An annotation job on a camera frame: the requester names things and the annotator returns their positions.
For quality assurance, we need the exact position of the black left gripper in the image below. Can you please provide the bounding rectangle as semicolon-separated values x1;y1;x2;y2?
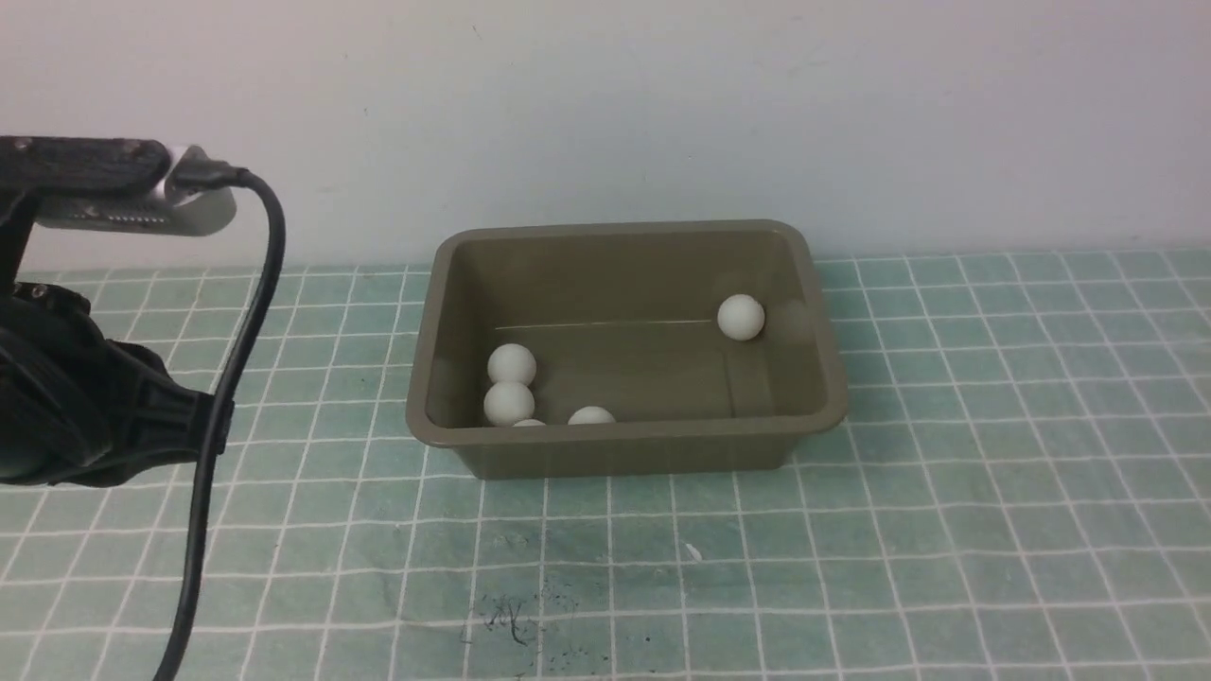
1;284;234;488

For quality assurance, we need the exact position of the plain white table-tennis ball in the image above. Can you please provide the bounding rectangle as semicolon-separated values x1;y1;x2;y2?
487;343;536;385

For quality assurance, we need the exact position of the white ball with logo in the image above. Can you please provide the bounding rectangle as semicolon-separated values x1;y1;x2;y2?
714;293;767;343

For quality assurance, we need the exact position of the brown plastic bin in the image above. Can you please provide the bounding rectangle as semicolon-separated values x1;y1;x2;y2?
406;219;849;481

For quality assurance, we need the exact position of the green checkered tablecloth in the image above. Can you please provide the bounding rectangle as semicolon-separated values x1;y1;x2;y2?
0;250;1211;681

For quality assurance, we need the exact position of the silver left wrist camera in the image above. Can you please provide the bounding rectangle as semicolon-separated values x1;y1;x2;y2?
1;135;237;238

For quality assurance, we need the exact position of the black camera cable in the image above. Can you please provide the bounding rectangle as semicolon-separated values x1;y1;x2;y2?
151;161;287;681

